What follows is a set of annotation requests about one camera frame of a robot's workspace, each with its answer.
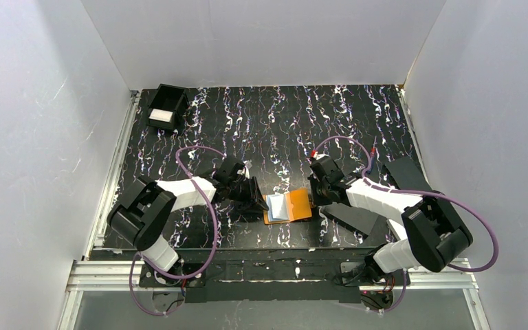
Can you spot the blue red screwdriver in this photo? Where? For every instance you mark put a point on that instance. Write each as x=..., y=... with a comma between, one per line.
x=372, y=156

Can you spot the orange card holder wallet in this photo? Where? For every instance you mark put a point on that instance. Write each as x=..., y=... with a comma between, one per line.
x=287, y=207

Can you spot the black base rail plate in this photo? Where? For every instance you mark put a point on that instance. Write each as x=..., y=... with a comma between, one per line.
x=318, y=273

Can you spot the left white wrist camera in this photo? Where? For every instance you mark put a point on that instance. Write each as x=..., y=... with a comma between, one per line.
x=246, y=170

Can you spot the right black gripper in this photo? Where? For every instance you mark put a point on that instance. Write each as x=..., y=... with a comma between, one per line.
x=320, y=191

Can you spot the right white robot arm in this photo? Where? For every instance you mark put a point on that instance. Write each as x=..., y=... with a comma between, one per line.
x=435, y=233

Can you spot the black box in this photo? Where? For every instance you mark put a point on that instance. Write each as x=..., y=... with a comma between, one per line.
x=170, y=98

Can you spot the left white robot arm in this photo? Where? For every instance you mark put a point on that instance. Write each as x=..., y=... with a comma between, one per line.
x=140, y=214

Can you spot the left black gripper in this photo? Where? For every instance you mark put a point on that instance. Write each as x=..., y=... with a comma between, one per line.
x=253, y=192

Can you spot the white block in box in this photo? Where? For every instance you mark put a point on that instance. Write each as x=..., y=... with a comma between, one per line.
x=161, y=115

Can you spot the black flat slab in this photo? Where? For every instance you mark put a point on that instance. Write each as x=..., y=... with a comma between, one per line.
x=354, y=219

